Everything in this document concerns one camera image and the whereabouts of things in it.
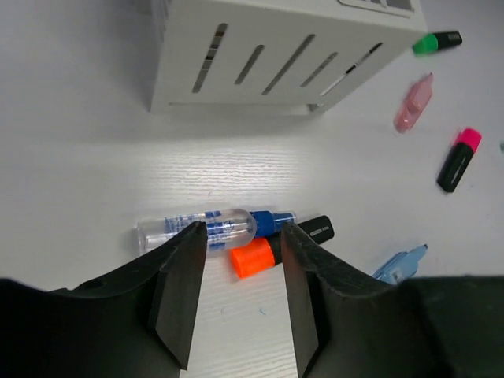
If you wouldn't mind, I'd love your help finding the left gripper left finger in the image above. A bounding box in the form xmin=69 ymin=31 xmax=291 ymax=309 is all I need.
xmin=1 ymin=221 xmax=207 ymax=377

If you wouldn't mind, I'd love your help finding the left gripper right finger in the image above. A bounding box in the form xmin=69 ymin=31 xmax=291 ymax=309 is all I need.
xmin=281 ymin=224 xmax=503 ymax=377

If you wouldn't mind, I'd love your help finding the orange cap black highlighter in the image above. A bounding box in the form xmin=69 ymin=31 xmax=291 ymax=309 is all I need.
xmin=229 ymin=215 xmax=335 ymax=279

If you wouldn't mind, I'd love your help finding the clear bottle blue cap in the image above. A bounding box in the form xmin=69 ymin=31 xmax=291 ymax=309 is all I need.
xmin=137 ymin=209 xmax=297 ymax=254

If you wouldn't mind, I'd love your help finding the pink cap black highlighter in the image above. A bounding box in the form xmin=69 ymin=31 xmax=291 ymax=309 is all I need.
xmin=436 ymin=128 xmax=482 ymax=193

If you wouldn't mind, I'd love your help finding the green cap black highlighter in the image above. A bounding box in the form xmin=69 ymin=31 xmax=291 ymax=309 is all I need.
xmin=412 ymin=31 xmax=463 ymax=56

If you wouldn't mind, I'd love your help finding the blue correction tape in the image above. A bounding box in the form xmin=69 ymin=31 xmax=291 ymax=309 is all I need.
xmin=372 ymin=244 xmax=428 ymax=285

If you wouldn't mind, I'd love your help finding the pink correction tape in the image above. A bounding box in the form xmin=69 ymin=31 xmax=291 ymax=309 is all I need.
xmin=394 ymin=72 xmax=434 ymax=133

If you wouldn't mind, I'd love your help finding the white slotted container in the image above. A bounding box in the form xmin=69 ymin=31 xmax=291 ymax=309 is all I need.
xmin=147 ymin=0 xmax=427 ymax=113

